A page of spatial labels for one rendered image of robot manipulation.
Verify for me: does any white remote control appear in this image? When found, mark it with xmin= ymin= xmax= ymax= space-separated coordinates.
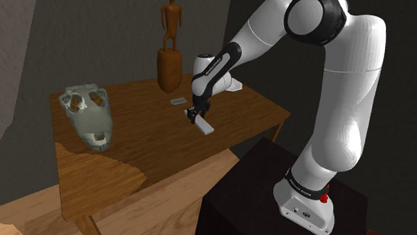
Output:
xmin=182 ymin=108 xmax=216 ymax=137

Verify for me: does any brown wooden figure statue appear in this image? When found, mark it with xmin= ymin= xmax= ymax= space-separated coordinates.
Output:
xmin=155 ymin=0 xmax=186 ymax=95

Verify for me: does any brown wooden table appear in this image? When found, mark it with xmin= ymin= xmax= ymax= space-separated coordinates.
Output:
xmin=43 ymin=66 xmax=293 ymax=235

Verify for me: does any dark robot stand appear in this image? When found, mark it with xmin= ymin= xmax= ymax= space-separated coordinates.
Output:
xmin=193 ymin=133 xmax=371 ymax=235

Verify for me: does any grey animal skull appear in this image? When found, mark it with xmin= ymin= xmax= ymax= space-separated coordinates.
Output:
xmin=56 ymin=81 xmax=116 ymax=153

